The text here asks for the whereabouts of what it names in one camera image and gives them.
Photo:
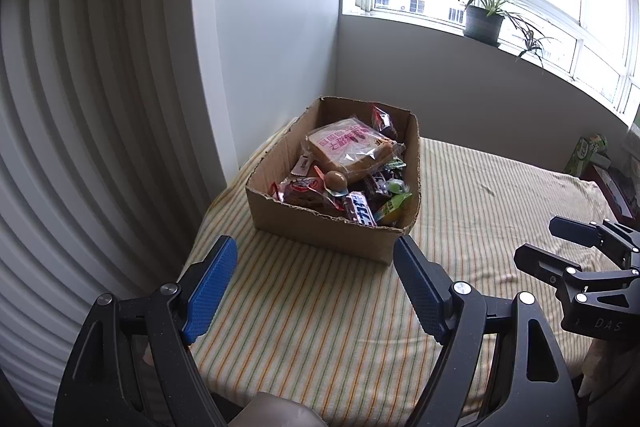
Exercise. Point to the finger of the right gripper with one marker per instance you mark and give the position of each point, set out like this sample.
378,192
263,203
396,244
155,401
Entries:
592,234
547,267

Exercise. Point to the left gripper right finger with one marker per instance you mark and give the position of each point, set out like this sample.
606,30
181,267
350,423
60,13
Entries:
499,363

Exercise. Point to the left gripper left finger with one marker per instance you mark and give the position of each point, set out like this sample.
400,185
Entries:
131,363

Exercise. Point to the small Snickers bar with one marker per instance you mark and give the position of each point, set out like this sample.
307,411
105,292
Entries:
376,185

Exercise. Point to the large Snickers bar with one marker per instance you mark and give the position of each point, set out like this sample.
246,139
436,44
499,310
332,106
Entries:
357,209

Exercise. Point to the bagged sliced bread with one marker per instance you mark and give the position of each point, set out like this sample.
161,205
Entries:
351,147

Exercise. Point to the brown jelly cup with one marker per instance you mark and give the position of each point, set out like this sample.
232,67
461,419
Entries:
335,183

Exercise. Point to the red clear dates bag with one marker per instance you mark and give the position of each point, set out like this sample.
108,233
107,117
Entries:
302,192

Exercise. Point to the black white candy packet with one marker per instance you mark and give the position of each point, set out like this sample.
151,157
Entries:
302,166

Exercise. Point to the clear green candy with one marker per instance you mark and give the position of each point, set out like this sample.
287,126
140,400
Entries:
396,186

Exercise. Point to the red clear snack bag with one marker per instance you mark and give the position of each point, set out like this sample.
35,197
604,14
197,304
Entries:
382,122

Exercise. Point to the white gloved right hand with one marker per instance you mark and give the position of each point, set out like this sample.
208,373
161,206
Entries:
610,370

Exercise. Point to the white gloved left hand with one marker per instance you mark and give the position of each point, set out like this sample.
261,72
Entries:
266,410

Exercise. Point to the green carton box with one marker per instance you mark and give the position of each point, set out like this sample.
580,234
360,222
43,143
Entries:
583,152

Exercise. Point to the brown cardboard box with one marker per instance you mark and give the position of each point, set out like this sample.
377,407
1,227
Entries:
328,227

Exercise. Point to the striped yellow tablecloth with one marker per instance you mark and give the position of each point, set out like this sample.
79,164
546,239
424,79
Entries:
337,333

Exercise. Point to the white radiator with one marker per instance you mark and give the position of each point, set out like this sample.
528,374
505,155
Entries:
105,172

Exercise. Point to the potted spider plant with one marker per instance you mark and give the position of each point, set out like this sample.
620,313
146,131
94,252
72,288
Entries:
483,23

